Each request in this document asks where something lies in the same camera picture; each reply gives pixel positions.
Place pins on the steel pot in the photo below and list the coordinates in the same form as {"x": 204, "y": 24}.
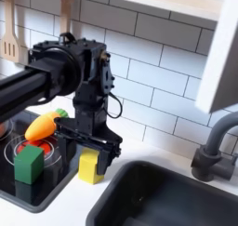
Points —
{"x": 3, "y": 129}

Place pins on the black toy stove top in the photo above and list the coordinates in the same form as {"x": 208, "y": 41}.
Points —
{"x": 31, "y": 195}

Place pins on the green block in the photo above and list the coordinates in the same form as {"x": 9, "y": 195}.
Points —
{"x": 28, "y": 166}

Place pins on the dark grey sink basin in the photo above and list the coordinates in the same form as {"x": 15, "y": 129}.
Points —
{"x": 173, "y": 198}

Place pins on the dark grey tap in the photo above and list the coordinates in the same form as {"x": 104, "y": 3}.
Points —
{"x": 207, "y": 161}

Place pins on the orange toy carrot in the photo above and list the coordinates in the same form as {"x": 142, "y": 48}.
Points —
{"x": 42, "y": 127}

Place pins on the slotted wooden spatula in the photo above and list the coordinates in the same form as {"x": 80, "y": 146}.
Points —
{"x": 9, "y": 46}

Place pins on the yellow block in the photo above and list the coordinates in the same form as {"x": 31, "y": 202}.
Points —
{"x": 87, "y": 169}

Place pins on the wooden spoon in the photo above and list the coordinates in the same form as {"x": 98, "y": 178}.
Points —
{"x": 66, "y": 9}

